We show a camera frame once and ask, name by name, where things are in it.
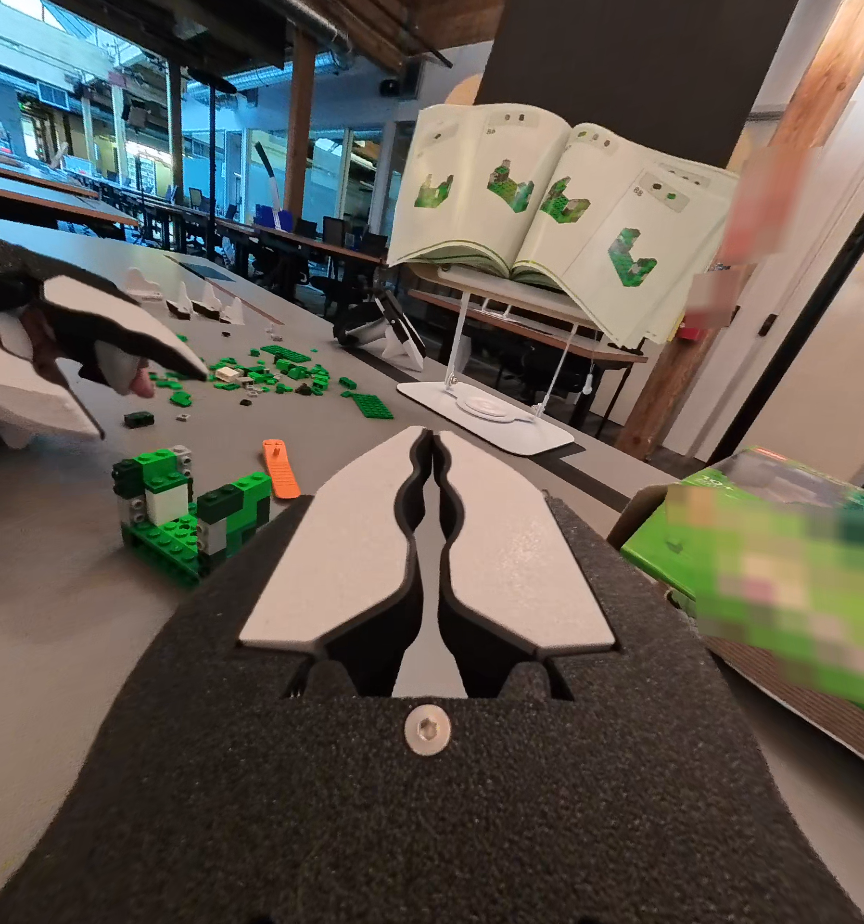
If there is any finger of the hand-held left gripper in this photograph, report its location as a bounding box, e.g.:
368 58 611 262
41 274 211 397
0 312 107 450

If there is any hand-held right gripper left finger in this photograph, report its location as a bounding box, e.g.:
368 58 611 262
237 424 434 697

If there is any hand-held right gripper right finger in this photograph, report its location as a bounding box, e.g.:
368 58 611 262
432 430 618 699

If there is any green lego build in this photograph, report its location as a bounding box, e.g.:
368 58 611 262
111 446 274 587

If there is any green cardboard lego box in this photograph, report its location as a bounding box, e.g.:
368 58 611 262
609 446 864 781

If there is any pile of loose lego pieces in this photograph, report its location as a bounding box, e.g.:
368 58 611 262
151 334 357 423

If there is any orange brick separator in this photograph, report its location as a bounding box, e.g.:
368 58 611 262
262 439 302 501

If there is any wooden strip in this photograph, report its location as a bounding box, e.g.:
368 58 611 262
208 278 283 326

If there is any white book stand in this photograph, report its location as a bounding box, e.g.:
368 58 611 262
396 263 649 457

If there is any group of office chairs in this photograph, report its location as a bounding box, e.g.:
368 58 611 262
179 184 390 319

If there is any black and white handheld device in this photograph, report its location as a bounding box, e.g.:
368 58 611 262
333 289 427 373

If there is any thin wooden column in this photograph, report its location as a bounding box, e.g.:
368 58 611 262
284 29 318 225

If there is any open instruction booklet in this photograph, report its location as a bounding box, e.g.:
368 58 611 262
387 103 742 349

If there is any black panel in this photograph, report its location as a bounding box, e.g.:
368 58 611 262
474 0 801 168

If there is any thick wooden column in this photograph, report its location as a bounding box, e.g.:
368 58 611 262
614 0 864 463

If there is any white cord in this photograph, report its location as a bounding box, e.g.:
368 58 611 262
572 325 597 396

